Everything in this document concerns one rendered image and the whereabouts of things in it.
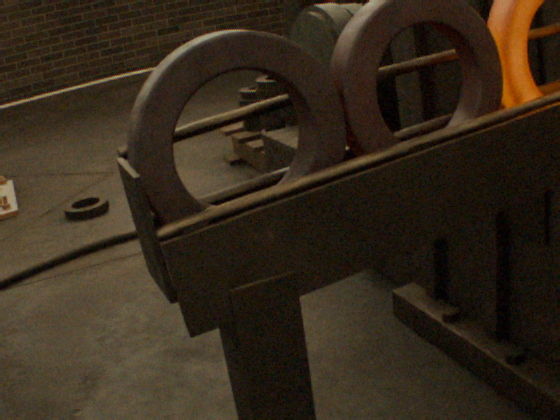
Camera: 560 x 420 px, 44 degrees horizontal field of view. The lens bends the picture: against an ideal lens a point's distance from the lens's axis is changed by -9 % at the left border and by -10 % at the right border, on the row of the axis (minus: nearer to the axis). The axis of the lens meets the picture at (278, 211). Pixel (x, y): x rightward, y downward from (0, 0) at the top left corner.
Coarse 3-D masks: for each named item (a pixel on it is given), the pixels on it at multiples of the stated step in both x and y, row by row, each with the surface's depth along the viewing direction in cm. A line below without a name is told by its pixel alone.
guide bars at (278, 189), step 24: (552, 96) 69; (480, 120) 66; (504, 120) 67; (408, 144) 64; (432, 144) 64; (336, 168) 61; (360, 168) 62; (264, 192) 59; (288, 192) 60; (192, 216) 58; (216, 216) 58
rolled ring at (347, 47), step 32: (384, 0) 62; (416, 0) 62; (448, 0) 64; (352, 32) 62; (384, 32) 62; (448, 32) 66; (480, 32) 66; (352, 64) 61; (480, 64) 67; (352, 96) 62; (480, 96) 68; (352, 128) 63; (384, 128) 64
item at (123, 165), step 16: (128, 176) 57; (128, 192) 60; (144, 192) 55; (144, 208) 56; (144, 224) 57; (144, 240) 60; (144, 256) 64; (160, 256) 57; (160, 272) 58; (160, 288) 61
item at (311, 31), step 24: (360, 0) 203; (312, 24) 199; (336, 24) 190; (312, 48) 203; (384, 96) 198; (384, 120) 224; (264, 144) 246; (288, 144) 229; (384, 264) 186; (408, 264) 175
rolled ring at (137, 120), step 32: (224, 32) 57; (256, 32) 58; (160, 64) 58; (192, 64) 56; (224, 64) 57; (256, 64) 58; (288, 64) 59; (320, 64) 61; (160, 96) 56; (320, 96) 61; (128, 128) 58; (160, 128) 57; (320, 128) 62; (160, 160) 57; (320, 160) 63; (160, 192) 58
